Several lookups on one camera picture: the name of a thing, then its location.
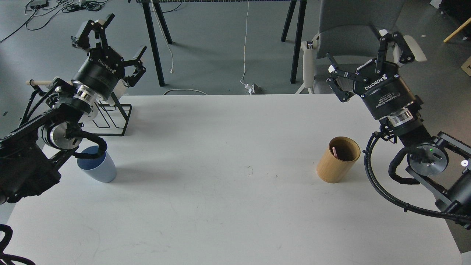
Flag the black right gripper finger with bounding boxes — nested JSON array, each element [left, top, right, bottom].
[[369, 25, 415, 74], [325, 52, 368, 103]]

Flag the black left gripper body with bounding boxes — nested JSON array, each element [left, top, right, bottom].
[[72, 46, 124, 100]]

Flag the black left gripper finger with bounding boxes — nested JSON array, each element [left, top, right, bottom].
[[71, 13, 115, 52], [122, 46, 147, 87]]

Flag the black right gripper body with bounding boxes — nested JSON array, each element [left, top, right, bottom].
[[353, 63, 419, 120]]

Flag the light blue cup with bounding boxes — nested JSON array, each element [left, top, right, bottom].
[[77, 151, 117, 183]]

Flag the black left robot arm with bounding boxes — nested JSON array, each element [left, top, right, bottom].
[[1, 13, 146, 204]]

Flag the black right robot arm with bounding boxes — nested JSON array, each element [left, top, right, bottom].
[[326, 24, 471, 230]]

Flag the grey office chair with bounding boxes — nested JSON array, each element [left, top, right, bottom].
[[297, 0, 405, 94]]

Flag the wooden cylinder holder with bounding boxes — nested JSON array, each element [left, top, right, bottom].
[[316, 136, 361, 183]]

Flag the black trestle table legs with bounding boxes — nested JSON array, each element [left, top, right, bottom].
[[138, 0, 307, 87]]

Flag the wooden stick at right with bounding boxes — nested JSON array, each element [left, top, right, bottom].
[[443, 25, 467, 43]]

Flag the white power plug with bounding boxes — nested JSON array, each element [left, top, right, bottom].
[[245, 83, 263, 95]]

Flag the black wire cup rack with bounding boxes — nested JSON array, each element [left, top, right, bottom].
[[21, 80, 132, 139]]

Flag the white hanging cable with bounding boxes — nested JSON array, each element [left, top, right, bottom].
[[240, 1, 251, 87]]

